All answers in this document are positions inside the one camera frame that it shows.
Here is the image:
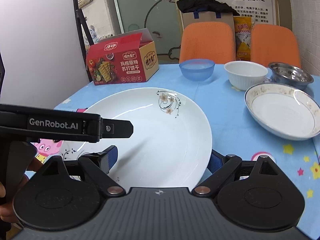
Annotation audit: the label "blue plastic bowl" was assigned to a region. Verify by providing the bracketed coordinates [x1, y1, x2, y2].
[179, 59, 215, 82]

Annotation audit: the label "large white floral plate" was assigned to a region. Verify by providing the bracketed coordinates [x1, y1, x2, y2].
[61, 87, 213, 189]

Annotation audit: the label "yellow snack bag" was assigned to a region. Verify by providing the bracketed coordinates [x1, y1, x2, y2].
[233, 16, 255, 62]

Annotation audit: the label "black cloth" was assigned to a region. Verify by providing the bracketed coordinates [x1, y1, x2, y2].
[176, 0, 240, 16]

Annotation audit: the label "stainless steel bowl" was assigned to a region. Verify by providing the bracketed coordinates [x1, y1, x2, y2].
[268, 62, 314, 92]

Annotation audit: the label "brown paper bag blue handles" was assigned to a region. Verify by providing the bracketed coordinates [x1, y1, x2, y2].
[182, 10, 235, 30]

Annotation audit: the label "black screen stand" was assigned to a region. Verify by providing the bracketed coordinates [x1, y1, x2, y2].
[76, 9, 95, 49]

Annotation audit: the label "person's left hand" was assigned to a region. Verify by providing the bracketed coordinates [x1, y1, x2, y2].
[0, 181, 20, 224]

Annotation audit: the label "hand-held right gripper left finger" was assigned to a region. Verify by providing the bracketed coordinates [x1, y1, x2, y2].
[37, 145, 127, 197]

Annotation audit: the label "blue cartoon tablecloth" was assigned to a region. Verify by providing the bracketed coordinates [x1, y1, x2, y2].
[54, 64, 320, 240]

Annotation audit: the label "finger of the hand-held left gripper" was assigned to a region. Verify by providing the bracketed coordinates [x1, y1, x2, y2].
[100, 119, 134, 139]

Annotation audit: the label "white deep plate patterned rim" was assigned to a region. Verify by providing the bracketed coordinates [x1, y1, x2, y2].
[244, 82, 320, 141]

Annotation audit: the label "white wall poster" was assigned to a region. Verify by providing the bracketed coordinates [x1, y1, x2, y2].
[176, 0, 279, 27]

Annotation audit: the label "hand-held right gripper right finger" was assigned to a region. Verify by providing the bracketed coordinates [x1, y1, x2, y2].
[191, 149, 282, 198]

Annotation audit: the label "blue white patterned object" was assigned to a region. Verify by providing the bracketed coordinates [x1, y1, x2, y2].
[87, 25, 101, 43]

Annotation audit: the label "red cardboard cracker box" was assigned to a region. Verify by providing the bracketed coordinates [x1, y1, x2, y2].
[86, 28, 160, 86]

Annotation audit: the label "orange chair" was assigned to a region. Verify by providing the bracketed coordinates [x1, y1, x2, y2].
[179, 22, 236, 64]
[250, 24, 302, 68]

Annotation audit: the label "white ceramic bowl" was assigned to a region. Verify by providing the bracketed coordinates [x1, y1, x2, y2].
[224, 61, 269, 91]

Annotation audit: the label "white projection screen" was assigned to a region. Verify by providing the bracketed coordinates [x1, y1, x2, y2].
[0, 0, 91, 105]

